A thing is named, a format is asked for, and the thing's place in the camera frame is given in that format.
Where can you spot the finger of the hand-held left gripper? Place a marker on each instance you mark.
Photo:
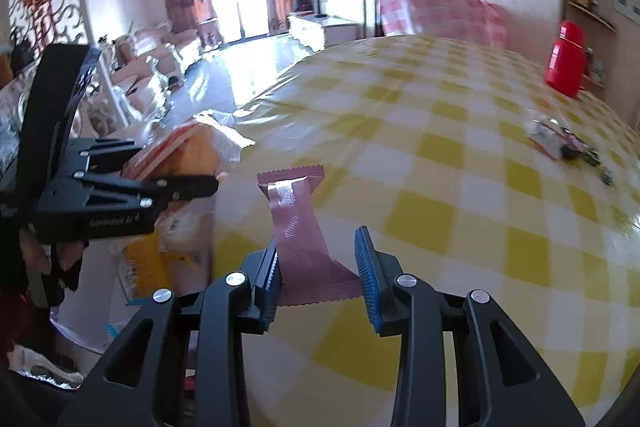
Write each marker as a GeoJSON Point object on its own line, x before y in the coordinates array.
{"type": "Point", "coordinates": [100, 154]}
{"type": "Point", "coordinates": [190, 187]}

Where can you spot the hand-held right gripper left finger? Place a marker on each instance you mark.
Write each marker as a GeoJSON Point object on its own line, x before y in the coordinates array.
{"type": "Point", "coordinates": [270, 289]}

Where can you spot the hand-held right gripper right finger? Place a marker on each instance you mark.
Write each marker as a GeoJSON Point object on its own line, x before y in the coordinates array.
{"type": "Point", "coordinates": [367, 279]}

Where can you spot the orange bread bag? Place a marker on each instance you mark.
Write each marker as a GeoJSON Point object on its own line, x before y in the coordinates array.
{"type": "Point", "coordinates": [195, 152]}

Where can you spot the pink snack wrapper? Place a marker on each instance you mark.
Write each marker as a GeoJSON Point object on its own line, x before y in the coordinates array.
{"type": "Point", "coordinates": [300, 232]}

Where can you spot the person's left hand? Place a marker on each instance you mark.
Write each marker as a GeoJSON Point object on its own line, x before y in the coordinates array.
{"type": "Point", "coordinates": [37, 257]}

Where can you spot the beige ornate sofa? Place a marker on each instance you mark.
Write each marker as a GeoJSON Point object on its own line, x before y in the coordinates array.
{"type": "Point", "coordinates": [155, 47]}

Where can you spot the beige leather ornate chair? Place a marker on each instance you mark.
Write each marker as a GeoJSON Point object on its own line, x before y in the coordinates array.
{"type": "Point", "coordinates": [47, 369]}

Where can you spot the white television cabinet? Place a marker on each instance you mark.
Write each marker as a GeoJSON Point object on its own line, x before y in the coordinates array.
{"type": "Point", "coordinates": [320, 29]}

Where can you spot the pile of small candies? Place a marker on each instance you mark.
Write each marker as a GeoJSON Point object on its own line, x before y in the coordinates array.
{"type": "Point", "coordinates": [560, 139]}

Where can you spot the pink checkered cloth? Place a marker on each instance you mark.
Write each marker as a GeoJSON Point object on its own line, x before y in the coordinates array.
{"type": "Point", "coordinates": [440, 7]}

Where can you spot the red thermos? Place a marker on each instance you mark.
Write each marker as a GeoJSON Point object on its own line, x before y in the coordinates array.
{"type": "Point", "coordinates": [565, 62]}

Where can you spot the wooden corner shelf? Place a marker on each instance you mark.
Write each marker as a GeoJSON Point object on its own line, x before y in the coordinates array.
{"type": "Point", "coordinates": [592, 27]}

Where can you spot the white wall switch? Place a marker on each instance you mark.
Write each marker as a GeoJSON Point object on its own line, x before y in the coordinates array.
{"type": "Point", "coordinates": [627, 4]}

